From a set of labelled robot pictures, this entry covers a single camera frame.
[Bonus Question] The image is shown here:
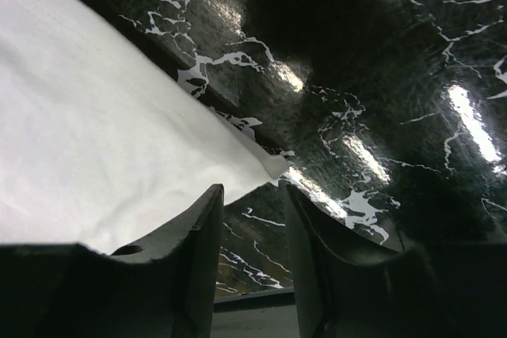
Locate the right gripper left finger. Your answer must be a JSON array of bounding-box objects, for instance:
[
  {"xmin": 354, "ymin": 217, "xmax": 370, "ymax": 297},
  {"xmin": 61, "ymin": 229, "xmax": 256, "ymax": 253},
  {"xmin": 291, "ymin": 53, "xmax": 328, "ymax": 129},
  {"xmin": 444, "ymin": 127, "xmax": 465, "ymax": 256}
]
[{"xmin": 1, "ymin": 184, "xmax": 224, "ymax": 337}]

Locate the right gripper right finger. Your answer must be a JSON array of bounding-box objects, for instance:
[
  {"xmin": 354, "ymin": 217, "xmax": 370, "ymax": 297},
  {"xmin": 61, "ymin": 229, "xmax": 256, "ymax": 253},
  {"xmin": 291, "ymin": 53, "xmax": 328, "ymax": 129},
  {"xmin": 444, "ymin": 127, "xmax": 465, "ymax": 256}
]
[{"xmin": 284, "ymin": 185, "xmax": 506, "ymax": 337}]

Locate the white printed t-shirt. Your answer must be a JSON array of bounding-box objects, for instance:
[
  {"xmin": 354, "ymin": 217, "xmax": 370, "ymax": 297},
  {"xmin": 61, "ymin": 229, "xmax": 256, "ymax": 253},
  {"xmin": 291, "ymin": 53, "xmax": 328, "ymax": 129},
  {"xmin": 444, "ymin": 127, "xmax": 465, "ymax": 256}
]
[{"xmin": 1, "ymin": 0, "xmax": 288, "ymax": 254}]

